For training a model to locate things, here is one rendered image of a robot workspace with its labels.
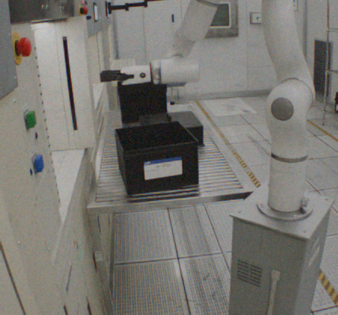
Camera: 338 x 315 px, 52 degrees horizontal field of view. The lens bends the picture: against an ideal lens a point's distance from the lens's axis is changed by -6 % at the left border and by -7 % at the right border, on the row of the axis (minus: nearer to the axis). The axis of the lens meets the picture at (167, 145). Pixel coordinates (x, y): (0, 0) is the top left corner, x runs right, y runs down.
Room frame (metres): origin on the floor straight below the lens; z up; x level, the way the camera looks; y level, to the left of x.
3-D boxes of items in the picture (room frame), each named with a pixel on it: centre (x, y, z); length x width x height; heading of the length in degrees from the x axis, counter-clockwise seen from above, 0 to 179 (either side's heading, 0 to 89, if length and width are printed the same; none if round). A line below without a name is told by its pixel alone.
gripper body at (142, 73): (1.26, 0.09, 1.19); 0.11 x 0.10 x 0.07; 92
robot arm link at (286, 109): (1.02, -0.36, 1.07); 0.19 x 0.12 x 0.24; 147
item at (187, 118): (1.77, -0.01, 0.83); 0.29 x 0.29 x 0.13; 7
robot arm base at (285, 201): (1.04, -0.38, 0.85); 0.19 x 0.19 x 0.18
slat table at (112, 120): (1.79, 0.05, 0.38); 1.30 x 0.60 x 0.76; 5
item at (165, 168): (1.35, 0.05, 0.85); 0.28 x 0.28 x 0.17; 13
